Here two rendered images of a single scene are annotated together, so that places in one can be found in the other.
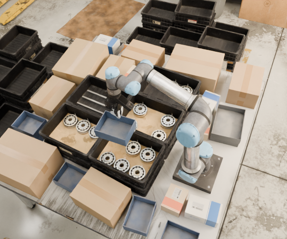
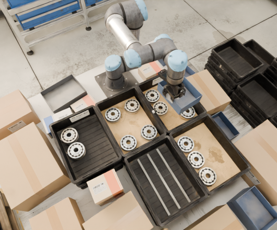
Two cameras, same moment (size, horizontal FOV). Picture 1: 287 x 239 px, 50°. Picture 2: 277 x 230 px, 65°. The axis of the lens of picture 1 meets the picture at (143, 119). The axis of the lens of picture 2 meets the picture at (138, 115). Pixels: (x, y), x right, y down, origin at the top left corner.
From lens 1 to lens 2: 180 cm
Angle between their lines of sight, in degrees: 61
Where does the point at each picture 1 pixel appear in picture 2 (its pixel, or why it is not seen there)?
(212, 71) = (24, 133)
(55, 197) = (238, 125)
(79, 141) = (205, 148)
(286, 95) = not seen: outside the picture
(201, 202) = not seen: hidden behind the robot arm
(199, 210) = not seen: hidden behind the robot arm
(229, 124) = (62, 94)
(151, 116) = (121, 132)
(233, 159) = (87, 76)
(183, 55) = (25, 180)
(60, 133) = (222, 170)
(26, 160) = (268, 147)
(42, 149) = (248, 149)
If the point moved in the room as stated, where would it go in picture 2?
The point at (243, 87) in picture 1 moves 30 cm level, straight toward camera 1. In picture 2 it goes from (18, 105) to (60, 84)
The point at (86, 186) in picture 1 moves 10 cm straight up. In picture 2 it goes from (214, 99) to (219, 91)
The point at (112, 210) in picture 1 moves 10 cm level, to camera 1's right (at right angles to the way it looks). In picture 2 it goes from (201, 73) to (189, 68)
